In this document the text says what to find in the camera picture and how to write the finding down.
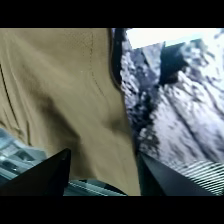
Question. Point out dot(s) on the tan garment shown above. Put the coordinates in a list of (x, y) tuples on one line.
[(63, 96)]

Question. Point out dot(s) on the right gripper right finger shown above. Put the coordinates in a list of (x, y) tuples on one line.
[(160, 180)]

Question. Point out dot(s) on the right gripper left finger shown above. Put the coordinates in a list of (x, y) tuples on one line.
[(46, 176)]

